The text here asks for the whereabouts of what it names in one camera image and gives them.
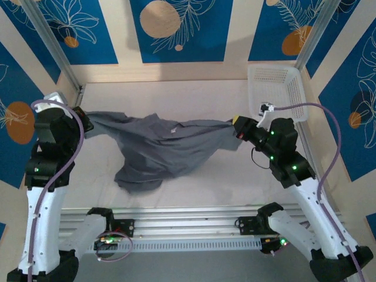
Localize circuit board with LEDs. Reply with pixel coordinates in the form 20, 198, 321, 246
93, 233, 126, 253
260, 236, 291, 256

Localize white table cover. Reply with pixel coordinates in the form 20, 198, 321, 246
60, 79, 324, 211

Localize grey slotted cable duct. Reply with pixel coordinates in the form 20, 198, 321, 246
85, 237, 263, 254

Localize grey t-shirt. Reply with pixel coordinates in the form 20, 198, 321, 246
83, 110, 244, 194

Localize aluminium corner post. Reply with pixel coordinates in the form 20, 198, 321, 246
294, 0, 343, 71
22, 0, 86, 98

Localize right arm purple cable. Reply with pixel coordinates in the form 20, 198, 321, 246
273, 102, 367, 282

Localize right gripper thin black cable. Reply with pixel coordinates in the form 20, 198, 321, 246
251, 146, 271, 170

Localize aluminium base frame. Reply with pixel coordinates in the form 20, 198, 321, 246
58, 205, 344, 239

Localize white perforated plastic basket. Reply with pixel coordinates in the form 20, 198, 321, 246
247, 65, 310, 123

